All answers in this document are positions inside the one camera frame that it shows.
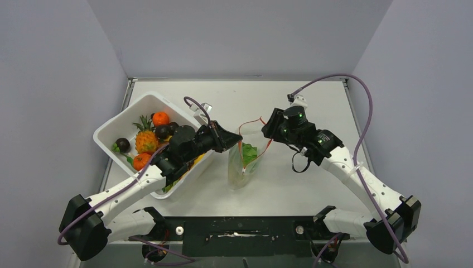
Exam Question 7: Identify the white plastic food bin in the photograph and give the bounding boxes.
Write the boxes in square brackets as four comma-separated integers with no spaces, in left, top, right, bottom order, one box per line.
[93,92,215,200]

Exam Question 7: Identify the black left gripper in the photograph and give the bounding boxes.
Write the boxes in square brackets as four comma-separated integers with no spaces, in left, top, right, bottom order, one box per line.
[183,120,243,164]

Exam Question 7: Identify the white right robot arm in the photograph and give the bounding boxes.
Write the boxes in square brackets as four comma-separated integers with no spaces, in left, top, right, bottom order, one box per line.
[262,106,421,254]

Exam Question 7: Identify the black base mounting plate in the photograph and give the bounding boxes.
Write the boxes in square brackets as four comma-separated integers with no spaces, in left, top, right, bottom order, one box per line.
[143,216,334,257]

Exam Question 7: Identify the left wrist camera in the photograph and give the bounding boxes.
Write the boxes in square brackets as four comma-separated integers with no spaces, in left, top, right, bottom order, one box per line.
[189,103,213,125]

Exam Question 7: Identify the clear orange-zip bag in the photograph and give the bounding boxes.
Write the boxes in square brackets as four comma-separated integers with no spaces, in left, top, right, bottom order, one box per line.
[228,117,272,190]

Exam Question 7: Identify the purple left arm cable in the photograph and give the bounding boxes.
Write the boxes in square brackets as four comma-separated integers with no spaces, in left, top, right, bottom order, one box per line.
[57,96,213,267]

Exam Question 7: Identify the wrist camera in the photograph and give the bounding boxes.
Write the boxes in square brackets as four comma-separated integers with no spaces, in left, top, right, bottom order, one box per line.
[287,94,308,109]
[189,103,213,125]

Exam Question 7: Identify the green lettuce head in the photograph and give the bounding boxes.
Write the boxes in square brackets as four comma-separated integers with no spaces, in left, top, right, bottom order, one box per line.
[240,142,258,175]

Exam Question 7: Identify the toy pineapple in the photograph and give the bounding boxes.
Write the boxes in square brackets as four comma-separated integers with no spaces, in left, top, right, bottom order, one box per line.
[132,115,160,155]

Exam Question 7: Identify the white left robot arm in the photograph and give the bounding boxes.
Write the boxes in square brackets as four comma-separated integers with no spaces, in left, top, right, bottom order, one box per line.
[57,121,243,261]

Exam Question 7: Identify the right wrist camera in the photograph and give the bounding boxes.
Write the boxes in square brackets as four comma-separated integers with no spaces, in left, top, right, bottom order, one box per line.
[287,94,308,109]

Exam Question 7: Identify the dark mangosteen with green leaves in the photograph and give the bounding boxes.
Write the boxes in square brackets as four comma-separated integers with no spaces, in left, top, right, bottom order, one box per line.
[111,137,131,154]

